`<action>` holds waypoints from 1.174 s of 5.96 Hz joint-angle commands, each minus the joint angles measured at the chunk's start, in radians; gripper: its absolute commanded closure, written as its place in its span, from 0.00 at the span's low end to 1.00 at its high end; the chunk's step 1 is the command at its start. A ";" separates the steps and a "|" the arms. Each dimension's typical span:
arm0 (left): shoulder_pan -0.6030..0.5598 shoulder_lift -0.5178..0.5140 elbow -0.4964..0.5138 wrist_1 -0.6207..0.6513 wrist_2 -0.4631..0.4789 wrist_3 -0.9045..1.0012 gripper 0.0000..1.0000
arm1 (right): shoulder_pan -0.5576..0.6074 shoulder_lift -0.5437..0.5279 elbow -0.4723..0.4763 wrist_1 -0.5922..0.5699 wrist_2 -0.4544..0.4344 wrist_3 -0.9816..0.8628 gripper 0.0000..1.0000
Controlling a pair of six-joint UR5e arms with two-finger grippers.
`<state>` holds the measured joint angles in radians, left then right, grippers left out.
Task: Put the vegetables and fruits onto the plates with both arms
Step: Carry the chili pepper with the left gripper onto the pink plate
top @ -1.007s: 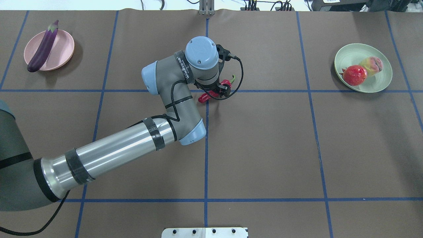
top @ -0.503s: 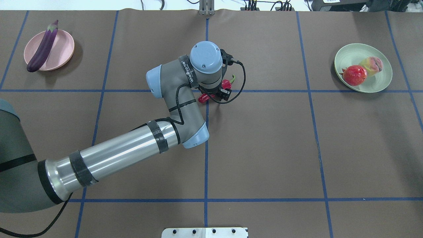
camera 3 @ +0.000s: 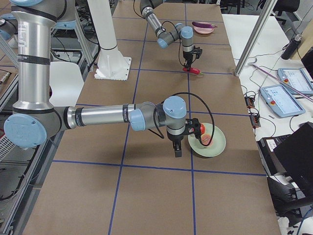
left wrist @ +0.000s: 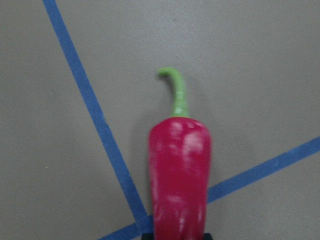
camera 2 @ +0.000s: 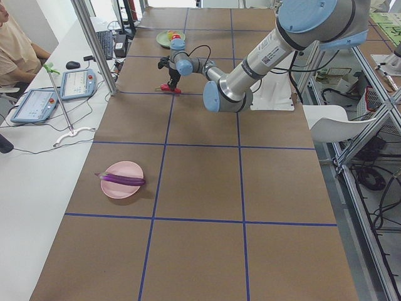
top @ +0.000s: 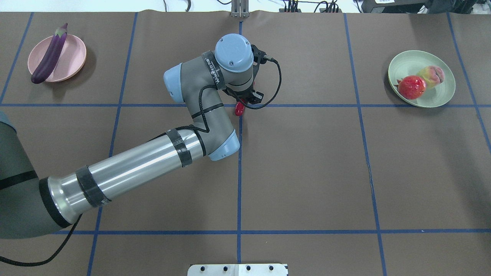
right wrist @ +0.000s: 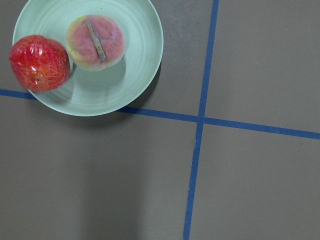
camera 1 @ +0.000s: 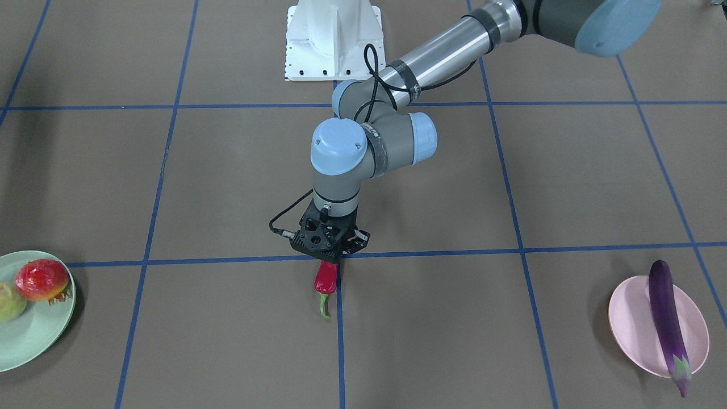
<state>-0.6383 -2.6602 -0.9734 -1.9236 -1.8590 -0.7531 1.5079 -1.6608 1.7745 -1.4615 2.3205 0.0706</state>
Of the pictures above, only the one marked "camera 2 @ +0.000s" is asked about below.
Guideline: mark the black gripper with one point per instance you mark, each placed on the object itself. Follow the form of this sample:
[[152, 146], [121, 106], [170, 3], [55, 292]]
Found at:
[[173, 73]]

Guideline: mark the red chili pepper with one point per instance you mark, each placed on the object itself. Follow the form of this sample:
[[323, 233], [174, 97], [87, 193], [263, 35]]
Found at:
[[165, 88]]

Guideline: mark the peach fruit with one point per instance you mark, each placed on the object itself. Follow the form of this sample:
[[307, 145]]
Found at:
[[171, 34]]

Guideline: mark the purple eggplant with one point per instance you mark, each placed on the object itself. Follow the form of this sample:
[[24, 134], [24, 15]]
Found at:
[[118, 179]]

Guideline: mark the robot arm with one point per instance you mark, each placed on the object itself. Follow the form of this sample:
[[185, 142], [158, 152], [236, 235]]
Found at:
[[334, 24]]

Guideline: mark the green plate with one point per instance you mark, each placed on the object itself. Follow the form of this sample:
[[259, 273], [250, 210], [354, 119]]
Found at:
[[163, 40]]

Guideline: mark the black keyboard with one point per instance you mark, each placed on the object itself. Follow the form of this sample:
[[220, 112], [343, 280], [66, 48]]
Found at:
[[105, 39]]

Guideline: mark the far teach pendant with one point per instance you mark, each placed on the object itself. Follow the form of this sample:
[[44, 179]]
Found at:
[[77, 84]]

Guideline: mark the teach pendant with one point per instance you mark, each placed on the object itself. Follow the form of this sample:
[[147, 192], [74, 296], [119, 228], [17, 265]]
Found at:
[[37, 106], [77, 84]]

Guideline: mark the black computer mouse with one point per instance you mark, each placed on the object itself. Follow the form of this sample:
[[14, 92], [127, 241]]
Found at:
[[71, 65]]

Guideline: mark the pink plate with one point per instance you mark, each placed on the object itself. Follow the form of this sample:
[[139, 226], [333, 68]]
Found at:
[[123, 168]]

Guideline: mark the near teach pendant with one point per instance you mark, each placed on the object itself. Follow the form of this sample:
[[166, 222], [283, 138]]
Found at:
[[37, 106]]

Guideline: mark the seated person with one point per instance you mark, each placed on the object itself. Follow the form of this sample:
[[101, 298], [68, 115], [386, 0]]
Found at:
[[21, 59]]

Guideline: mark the white chair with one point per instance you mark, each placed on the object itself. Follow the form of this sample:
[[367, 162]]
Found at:
[[330, 123]]

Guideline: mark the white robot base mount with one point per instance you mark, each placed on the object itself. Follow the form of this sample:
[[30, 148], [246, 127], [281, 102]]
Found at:
[[273, 92]]

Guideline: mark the aluminium frame post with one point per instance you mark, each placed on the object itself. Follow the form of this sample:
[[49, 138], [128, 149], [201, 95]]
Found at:
[[84, 19]]

